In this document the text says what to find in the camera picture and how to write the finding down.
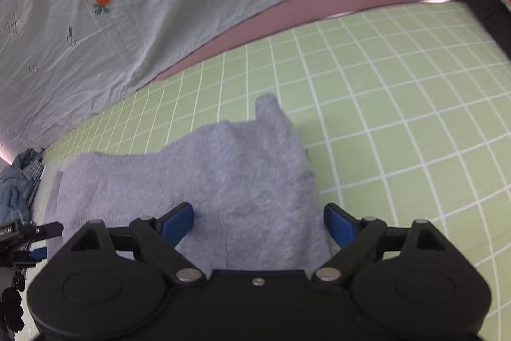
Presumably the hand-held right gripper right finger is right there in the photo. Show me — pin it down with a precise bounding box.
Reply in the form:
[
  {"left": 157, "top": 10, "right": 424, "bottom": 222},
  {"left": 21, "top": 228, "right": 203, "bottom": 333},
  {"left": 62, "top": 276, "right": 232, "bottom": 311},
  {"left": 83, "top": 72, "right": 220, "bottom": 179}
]
[{"left": 311, "top": 203, "right": 446, "bottom": 286}]

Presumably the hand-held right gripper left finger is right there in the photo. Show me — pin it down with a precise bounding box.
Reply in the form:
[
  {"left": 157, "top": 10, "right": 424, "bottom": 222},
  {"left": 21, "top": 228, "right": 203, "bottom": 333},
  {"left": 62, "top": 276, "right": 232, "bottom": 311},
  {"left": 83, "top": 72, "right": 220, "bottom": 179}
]
[{"left": 70, "top": 202, "right": 206, "bottom": 286}]

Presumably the grey zip hoodie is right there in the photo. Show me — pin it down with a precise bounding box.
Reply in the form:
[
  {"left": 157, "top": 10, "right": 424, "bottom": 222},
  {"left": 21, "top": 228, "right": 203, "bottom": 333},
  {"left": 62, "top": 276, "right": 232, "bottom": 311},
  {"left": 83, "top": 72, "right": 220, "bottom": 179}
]
[{"left": 42, "top": 93, "right": 333, "bottom": 278}]

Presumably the green grid mat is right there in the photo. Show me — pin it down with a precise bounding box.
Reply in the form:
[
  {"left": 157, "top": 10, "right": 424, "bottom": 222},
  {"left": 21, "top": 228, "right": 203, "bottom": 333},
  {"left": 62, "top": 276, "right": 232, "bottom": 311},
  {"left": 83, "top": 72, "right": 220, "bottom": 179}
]
[{"left": 36, "top": 0, "right": 511, "bottom": 341}]

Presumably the pink backboard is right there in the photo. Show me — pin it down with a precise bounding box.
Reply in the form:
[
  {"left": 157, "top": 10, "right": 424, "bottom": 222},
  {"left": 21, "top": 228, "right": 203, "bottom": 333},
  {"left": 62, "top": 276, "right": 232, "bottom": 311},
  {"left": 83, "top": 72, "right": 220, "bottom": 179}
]
[{"left": 154, "top": 0, "right": 466, "bottom": 83}]

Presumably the black folded garment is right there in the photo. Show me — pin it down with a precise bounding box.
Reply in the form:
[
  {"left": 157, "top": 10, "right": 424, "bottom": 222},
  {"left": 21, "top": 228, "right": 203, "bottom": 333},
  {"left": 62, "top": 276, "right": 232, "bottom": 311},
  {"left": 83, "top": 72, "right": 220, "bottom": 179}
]
[{"left": 448, "top": 0, "right": 511, "bottom": 59}]

